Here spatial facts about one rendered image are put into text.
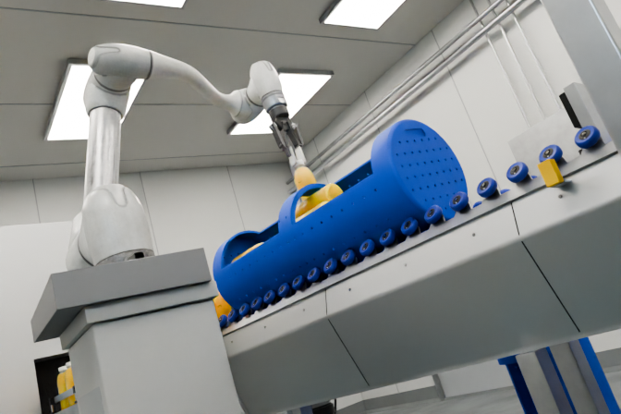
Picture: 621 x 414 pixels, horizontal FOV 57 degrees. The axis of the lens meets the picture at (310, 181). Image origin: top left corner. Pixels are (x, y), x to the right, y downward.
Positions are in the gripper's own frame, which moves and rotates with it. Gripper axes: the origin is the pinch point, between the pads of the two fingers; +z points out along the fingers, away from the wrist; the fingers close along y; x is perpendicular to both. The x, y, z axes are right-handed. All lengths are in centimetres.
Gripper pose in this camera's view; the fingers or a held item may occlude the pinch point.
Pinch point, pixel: (296, 156)
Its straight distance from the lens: 208.1
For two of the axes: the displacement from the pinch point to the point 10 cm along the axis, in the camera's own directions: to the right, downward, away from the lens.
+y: 7.2, -0.5, 6.9
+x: -5.9, 4.7, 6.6
